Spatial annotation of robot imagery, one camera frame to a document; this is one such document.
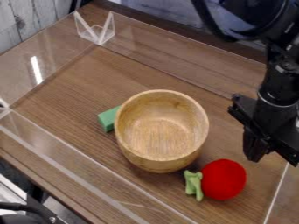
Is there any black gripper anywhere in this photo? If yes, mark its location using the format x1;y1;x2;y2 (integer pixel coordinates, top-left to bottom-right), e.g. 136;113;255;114
228;94;299;166

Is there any red plush fruit green stem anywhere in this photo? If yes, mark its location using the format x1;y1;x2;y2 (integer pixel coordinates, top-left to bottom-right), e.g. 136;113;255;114
183;158;247;201

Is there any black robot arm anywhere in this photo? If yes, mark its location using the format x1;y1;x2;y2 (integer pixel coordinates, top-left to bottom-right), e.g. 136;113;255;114
191;0;299;166

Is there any wooden bowl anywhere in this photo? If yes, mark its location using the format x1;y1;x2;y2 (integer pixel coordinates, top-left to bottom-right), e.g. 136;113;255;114
115;89;209;173

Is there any green rectangular block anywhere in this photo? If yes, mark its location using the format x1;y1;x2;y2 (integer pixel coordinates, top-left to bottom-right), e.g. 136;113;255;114
97;106;119;132

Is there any clear acrylic front wall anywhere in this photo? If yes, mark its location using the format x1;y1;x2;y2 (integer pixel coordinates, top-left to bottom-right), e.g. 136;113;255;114
0;108;199;224

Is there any clear acrylic corner bracket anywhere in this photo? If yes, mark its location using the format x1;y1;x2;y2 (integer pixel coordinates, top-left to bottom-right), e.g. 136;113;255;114
73;11;115;46

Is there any black metal table bracket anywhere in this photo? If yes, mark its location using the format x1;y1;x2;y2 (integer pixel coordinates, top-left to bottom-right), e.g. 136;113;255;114
25;195;68;224

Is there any black cable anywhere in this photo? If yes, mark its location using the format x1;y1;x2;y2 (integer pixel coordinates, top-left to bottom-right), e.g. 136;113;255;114
0;201;52;220

